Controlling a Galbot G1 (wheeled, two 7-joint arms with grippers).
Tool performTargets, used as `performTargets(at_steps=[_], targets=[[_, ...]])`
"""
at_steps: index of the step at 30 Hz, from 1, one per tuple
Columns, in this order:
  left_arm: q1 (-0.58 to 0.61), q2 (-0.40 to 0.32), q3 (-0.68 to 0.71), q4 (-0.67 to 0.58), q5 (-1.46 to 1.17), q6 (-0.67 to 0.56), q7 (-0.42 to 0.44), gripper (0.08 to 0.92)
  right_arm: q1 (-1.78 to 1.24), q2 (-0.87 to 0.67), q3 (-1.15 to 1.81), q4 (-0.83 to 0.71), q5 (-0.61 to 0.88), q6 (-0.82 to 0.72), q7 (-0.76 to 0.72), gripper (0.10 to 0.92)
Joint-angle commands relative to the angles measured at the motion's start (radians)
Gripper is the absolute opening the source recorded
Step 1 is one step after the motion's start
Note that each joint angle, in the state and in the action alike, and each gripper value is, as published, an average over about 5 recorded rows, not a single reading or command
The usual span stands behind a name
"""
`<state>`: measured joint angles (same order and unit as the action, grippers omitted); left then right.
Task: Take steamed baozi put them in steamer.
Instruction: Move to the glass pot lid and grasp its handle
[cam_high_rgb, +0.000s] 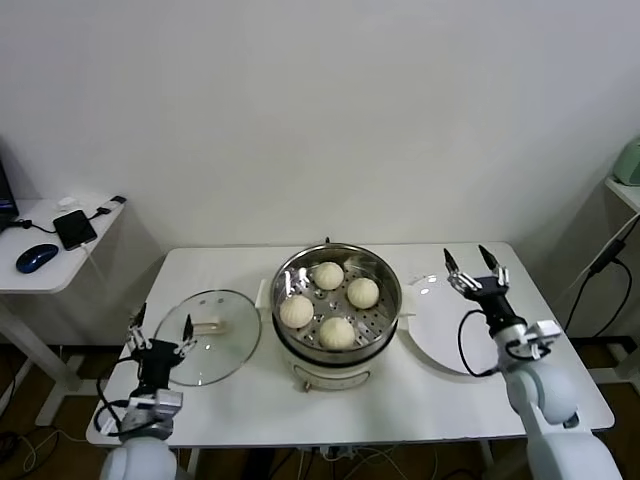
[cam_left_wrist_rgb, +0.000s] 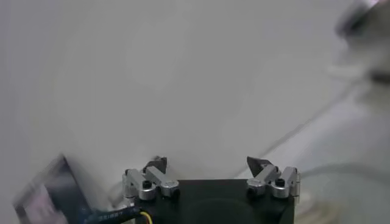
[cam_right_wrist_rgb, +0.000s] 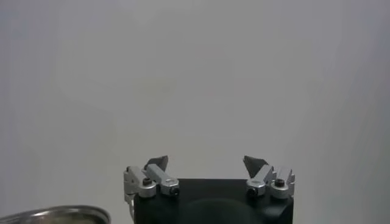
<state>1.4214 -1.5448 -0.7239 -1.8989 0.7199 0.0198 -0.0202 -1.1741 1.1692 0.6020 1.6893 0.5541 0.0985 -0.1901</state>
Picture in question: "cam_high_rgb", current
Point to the round glass pot lid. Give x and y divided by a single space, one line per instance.
220 360

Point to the blue computer mouse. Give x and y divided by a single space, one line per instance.
36 258

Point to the white shelf board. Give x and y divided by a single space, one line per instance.
627 192

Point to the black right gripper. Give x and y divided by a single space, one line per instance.
495 300

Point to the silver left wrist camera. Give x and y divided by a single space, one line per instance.
166 401

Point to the dark laptop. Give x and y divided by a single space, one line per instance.
6 190

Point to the white oval plate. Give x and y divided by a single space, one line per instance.
435 325

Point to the white side desk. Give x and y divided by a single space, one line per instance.
45 280

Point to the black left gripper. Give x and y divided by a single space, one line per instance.
156 357

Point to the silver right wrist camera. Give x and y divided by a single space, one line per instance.
542 334

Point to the perforated steel steamer basket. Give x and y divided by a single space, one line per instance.
380 320

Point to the black smartphone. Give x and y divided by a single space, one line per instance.
75 230

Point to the white steamed baozi bun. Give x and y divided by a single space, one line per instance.
337 332
296 311
328 275
362 292

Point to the white electric cooker base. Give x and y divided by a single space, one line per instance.
330 375

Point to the white power strip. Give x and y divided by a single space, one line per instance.
340 452

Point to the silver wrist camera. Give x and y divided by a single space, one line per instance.
542 334
166 401

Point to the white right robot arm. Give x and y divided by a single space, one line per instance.
545 390

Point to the small white earbuds case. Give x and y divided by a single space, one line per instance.
65 202

